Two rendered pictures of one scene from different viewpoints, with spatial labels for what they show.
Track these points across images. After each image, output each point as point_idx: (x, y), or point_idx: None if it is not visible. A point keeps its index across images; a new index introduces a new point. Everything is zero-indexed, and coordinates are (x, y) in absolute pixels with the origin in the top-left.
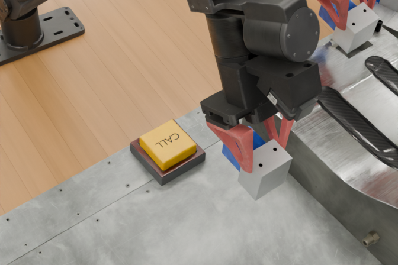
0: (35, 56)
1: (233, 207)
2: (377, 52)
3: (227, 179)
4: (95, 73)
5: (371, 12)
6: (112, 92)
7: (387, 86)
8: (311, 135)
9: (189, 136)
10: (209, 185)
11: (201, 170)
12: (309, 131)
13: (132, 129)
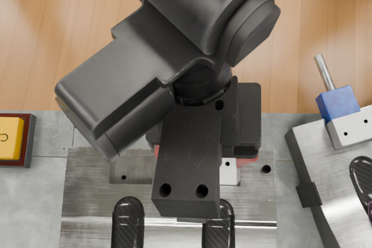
0: None
1: (9, 230)
2: (234, 199)
3: (29, 199)
4: (29, 19)
5: (232, 171)
6: (25, 47)
7: (203, 247)
8: (72, 246)
9: (26, 140)
10: (12, 194)
11: (19, 174)
12: (74, 239)
13: (6, 96)
